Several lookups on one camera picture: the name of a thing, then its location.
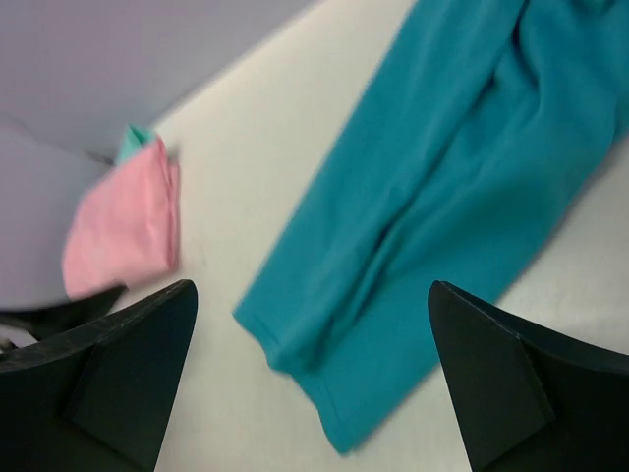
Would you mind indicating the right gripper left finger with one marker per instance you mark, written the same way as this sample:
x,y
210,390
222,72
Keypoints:
x,y
98,397

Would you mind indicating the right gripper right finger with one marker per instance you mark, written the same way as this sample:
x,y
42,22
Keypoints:
x,y
526,397

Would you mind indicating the folded pink t shirt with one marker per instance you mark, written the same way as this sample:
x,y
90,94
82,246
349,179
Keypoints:
x,y
126,229

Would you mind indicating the folded light teal t shirt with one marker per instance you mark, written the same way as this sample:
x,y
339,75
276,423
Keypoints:
x,y
134,139

